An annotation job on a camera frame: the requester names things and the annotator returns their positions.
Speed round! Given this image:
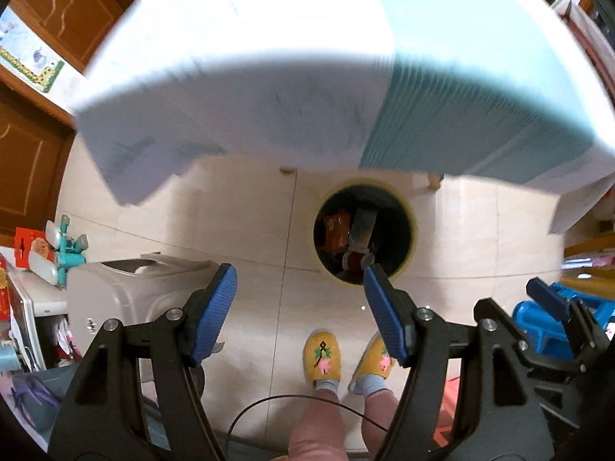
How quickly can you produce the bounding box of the yellow rimmed black trash bin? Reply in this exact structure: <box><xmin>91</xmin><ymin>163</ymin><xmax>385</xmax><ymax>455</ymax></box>
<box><xmin>312</xmin><ymin>179</ymin><xmax>418</xmax><ymax>285</ymax></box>

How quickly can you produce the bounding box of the teal white bottle pack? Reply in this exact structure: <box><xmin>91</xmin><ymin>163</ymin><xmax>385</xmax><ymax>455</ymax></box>
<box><xmin>28</xmin><ymin>214</ymin><xmax>89</xmax><ymax>288</ymax></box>

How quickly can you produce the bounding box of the right yellow embroidered slipper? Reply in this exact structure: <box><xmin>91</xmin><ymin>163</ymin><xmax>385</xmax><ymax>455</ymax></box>
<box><xmin>348</xmin><ymin>333</ymin><xmax>395</xmax><ymax>398</ymax></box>

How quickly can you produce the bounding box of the teal table runner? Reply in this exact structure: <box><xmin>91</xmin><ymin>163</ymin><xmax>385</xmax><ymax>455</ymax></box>
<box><xmin>361</xmin><ymin>0</ymin><xmax>614</xmax><ymax>194</ymax></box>

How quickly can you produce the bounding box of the white patterned tablecloth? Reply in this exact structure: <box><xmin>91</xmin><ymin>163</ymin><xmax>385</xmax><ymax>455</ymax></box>
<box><xmin>75</xmin><ymin>0</ymin><xmax>614</xmax><ymax>233</ymax></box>

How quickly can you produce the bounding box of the blue plastic stool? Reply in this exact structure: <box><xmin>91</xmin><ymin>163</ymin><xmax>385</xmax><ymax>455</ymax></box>
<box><xmin>513</xmin><ymin>282</ymin><xmax>614</xmax><ymax>361</ymax></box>

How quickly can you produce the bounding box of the left yellow embroidered slipper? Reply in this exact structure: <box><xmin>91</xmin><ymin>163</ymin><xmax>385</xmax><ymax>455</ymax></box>
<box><xmin>302</xmin><ymin>329</ymin><xmax>341</xmax><ymax>389</ymax></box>

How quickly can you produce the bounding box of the black thin cable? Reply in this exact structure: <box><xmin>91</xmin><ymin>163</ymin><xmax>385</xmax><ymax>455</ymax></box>
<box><xmin>225</xmin><ymin>393</ymin><xmax>388</xmax><ymax>448</ymax></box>

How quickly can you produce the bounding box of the wooden door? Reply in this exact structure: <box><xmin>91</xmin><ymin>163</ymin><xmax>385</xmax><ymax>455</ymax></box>
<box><xmin>1</xmin><ymin>0</ymin><xmax>136</xmax><ymax>245</ymax></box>

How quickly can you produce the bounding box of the yellow embroidered slipper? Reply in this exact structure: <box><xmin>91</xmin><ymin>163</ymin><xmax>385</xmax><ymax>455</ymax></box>
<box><xmin>348</xmin><ymin>333</ymin><xmax>395</xmax><ymax>398</ymax></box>
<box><xmin>302</xmin><ymin>329</ymin><xmax>341</xmax><ymax>389</ymax></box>

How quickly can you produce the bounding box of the grey plastic lidded bin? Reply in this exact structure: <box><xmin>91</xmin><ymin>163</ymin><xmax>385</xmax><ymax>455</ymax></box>
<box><xmin>63</xmin><ymin>253</ymin><xmax>219</xmax><ymax>354</ymax></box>

